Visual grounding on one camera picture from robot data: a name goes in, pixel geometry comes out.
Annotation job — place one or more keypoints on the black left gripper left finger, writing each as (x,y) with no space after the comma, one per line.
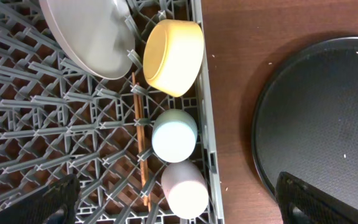
(55,203)

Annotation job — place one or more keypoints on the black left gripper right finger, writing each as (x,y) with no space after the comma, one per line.
(300,202)

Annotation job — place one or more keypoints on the pink plastic cup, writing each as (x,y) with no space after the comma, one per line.
(185,189)

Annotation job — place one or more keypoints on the blue plastic cup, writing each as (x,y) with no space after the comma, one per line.
(174,135)

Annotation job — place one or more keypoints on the wooden chopstick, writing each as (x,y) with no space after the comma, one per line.
(140,138)
(143,150)

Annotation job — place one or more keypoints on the grey round plate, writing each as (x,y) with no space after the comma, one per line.
(92,33)

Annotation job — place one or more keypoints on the yellow plastic bowl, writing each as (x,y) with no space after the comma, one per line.
(173,56)

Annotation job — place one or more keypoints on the grey plastic dishwasher rack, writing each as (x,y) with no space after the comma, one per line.
(58,119)

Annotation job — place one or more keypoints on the round black tray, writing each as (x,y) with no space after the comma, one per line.
(306,120)

